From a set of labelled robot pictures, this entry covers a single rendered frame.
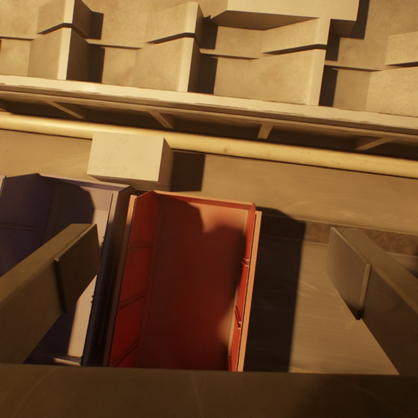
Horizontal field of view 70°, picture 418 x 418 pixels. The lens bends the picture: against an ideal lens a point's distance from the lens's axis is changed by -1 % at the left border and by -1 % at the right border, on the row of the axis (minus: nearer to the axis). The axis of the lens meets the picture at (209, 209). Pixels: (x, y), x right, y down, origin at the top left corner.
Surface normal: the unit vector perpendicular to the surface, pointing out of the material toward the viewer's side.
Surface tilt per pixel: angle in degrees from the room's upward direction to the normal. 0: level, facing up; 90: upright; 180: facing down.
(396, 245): 6
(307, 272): 0
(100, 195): 29
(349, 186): 0
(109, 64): 10
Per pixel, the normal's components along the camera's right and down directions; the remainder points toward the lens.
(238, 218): -0.13, 0.36
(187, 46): -0.09, 0.04
